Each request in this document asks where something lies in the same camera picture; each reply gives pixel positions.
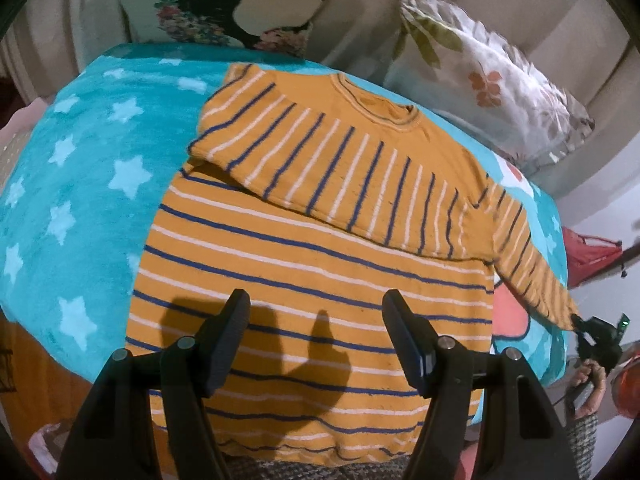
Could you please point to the yellow striped sweater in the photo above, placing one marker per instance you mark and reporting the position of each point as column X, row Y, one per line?
column 320, row 240

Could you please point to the red plastic bag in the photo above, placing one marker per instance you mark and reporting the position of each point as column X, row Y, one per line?
column 585, row 255

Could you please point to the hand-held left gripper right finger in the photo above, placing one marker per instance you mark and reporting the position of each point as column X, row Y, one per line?
column 416, row 360

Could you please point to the orange printed box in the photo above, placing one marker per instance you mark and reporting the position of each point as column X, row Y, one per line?
column 30, row 375

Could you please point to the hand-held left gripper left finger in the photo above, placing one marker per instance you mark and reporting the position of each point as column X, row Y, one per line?
column 227, row 345

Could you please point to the person's houndstooth clothing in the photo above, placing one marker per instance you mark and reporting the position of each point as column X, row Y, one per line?
column 320, row 470

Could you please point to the person's right forearm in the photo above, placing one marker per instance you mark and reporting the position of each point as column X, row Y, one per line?
column 582, row 445

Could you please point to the white leaf print pillow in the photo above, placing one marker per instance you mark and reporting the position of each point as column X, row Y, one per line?
column 490, row 85

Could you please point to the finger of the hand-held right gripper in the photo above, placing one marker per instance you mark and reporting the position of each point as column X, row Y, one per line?
column 580, row 327

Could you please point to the blue star printed blanket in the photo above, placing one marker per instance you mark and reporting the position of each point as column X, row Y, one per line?
column 75, row 200

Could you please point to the person's right hand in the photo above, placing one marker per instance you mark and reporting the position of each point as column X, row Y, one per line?
column 597, row 387

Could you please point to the bird and flower print cushion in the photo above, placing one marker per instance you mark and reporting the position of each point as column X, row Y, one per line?
column 200, row 15

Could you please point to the beige curtain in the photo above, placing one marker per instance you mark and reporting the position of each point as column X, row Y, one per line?
column 550, row 20

